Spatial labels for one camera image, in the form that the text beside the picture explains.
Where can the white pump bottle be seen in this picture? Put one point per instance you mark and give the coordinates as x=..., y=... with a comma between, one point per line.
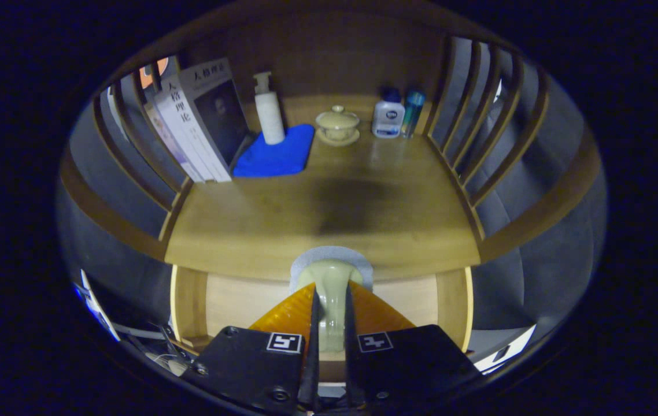
x=270, y=118

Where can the black backdrop cloth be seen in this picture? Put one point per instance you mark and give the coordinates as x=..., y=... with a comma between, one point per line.
x=525, y=289

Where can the beige lidded tea bowl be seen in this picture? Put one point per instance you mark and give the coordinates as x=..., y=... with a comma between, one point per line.
x=337, y=124

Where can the grey book with dark cover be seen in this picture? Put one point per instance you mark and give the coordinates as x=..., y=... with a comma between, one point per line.
x=219, y=115

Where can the pale green grey sponge brush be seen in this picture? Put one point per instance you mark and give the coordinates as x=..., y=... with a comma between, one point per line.
x=329, y=277

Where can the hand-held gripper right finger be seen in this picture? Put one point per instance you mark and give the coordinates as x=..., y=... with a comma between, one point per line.
x=352, y=375

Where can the pale purple book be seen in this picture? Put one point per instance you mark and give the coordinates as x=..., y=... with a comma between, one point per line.
x=161, y=124

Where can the teal bottle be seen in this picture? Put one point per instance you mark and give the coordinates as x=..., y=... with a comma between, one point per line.
x=413, y=112

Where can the wooden drawer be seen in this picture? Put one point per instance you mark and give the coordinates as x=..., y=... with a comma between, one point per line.
x=236, y=300

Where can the wooden countertop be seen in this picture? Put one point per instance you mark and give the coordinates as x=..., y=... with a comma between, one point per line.
x=410, y=219

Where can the white book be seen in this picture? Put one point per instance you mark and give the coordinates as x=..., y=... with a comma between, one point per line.
x=181, y=124

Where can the blue folded cloth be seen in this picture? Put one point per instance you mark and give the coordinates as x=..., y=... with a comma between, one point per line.
x=277, y=159

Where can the white and blue object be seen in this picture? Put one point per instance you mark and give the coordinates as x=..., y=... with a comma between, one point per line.
x=95, y=306

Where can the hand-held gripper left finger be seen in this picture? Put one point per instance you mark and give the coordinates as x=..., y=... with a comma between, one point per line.
x=311, y=375

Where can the white lotion bottle blue cap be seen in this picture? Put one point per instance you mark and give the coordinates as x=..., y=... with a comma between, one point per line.
x=388, y=118

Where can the white panel with black marks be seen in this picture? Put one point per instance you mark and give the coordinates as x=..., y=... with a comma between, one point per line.
x=508, y=349

